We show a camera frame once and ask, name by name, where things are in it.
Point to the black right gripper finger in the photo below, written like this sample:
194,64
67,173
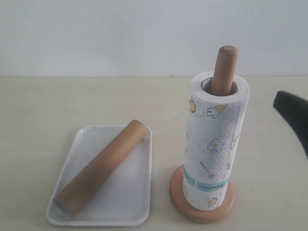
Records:
294,110

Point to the wooden paper towel holder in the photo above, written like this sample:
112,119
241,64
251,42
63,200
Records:
221,86

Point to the printed white paper towel roll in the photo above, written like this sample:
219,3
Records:
213,131

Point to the brown cardboard tube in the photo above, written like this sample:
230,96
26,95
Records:
83,187

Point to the white rectangular plastic tray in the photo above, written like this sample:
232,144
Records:
124,199

